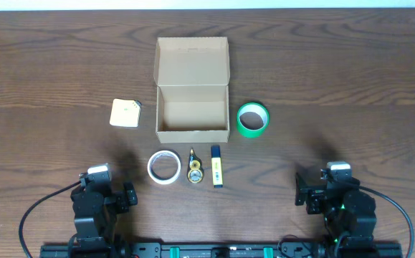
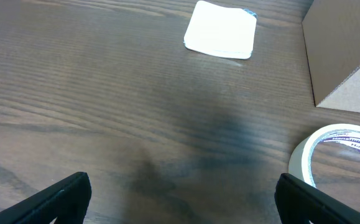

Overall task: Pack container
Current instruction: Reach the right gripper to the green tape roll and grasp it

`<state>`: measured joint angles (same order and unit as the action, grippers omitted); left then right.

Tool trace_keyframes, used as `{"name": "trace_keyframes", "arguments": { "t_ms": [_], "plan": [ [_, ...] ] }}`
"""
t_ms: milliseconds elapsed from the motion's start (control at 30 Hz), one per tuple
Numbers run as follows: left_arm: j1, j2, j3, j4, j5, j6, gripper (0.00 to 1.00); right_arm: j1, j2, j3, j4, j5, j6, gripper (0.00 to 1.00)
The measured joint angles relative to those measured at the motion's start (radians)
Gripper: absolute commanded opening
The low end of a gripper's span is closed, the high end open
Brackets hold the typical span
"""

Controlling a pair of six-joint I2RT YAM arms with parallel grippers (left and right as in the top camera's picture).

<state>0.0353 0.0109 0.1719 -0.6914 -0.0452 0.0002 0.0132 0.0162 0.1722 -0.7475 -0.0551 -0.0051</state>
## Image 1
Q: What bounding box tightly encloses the white tape roll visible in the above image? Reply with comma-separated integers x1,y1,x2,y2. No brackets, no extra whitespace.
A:
146,150,182,186

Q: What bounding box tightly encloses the yellow correction tape dispenser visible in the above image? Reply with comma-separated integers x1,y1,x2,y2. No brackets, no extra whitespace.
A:
187,148,204,183

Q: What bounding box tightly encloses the yellow sticky note pad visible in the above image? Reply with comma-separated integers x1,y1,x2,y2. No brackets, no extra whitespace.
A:
110,99,141,128

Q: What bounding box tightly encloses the green tape roll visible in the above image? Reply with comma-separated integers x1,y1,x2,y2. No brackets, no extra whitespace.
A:
237,102,269,138

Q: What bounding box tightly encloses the yellow highlighter pen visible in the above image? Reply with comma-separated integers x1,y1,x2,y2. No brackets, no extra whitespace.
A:
211,145,223,188

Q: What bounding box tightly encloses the brown cardboard box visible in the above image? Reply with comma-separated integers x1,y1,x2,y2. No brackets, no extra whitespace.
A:
153,37,230,143

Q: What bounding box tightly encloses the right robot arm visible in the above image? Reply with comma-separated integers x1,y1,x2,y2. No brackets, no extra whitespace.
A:
295,168,377,257

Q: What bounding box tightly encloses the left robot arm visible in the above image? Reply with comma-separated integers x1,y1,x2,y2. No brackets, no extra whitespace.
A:
70,171,138,257

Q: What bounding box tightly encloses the left black cable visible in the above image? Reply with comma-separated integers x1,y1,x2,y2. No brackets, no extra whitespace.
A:
18,181,83,258

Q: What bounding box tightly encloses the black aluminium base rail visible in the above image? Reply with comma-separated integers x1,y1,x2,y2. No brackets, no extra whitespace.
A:
39,242,404,258

